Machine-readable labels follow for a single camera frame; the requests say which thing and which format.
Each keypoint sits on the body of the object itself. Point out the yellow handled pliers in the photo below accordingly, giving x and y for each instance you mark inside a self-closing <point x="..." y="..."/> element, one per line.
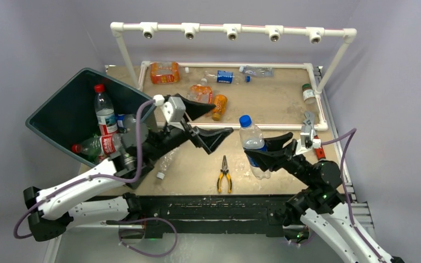
<point x="224" y="173"/>

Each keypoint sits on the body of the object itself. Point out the dark green plastic bin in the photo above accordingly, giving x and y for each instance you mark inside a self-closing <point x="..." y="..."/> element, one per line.
<point x="68" y="116"/>

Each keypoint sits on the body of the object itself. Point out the red label bottle red cap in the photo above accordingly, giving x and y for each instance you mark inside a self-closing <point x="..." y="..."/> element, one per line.
<point x="110" y="143"/>

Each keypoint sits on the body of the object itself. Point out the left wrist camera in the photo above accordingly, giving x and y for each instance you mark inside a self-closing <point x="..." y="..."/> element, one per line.
<point x="173" y="109"/>

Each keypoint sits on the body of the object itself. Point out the white PVC pipe frame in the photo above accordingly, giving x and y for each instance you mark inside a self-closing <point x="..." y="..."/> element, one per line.
<point x="232" y="31"/>

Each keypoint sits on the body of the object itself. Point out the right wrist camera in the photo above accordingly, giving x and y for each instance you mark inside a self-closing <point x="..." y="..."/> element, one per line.
<point x="300" y="147"/>

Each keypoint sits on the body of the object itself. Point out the blue label bottle back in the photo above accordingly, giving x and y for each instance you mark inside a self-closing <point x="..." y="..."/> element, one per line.
<point x="226" y="77"/>

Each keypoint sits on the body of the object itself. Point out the large crushed orange label bottle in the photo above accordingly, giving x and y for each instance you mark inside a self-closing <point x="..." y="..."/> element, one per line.
<point x="167" y="72"/>

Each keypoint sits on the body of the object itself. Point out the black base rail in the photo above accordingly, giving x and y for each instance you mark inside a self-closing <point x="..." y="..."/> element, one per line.
<point x="212" y="214"/>

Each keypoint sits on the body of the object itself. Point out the clear crushed bottle back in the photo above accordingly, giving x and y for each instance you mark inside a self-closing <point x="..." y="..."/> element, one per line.
<point x="258" y="72"/>

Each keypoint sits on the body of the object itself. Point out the green plastic bottle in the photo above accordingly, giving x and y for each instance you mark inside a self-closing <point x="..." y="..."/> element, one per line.
<point x="94" y="158"/>

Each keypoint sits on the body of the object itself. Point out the clear bottle white cap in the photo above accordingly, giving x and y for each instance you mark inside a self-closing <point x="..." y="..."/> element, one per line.
<point x="165" y="163"/>

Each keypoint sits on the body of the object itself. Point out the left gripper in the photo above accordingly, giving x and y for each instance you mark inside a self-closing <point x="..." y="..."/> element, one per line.
<point x="209" y="138"/>

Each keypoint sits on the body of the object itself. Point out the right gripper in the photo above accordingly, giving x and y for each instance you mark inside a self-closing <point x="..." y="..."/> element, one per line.
<point x="273" y="155"/>

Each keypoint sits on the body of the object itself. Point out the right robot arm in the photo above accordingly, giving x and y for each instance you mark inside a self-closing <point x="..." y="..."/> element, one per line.
<point x="320" y="206"/>

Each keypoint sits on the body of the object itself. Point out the small jar green lid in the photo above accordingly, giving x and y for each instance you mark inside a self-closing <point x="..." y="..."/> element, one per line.
<point x="308" y="93"/>

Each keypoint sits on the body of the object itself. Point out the Pepsi bottle blue cap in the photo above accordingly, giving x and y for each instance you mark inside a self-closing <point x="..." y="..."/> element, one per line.
<point x="251" y="137"/>

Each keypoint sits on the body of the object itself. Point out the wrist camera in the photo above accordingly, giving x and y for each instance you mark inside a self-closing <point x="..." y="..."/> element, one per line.
<point x="173" y="109"/>
<point x="300" y="147"/>

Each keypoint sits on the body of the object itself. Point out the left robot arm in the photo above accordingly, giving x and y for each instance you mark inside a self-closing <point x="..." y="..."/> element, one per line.
<point x="163" y="123"/>

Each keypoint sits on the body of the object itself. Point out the small orange juice bottle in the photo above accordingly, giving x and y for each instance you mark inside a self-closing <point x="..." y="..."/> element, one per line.
<point x="220" y="103"/>

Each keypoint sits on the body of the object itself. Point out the red handled adjustable wrench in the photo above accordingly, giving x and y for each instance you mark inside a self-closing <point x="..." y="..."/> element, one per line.
<point x="309" y="118"/>

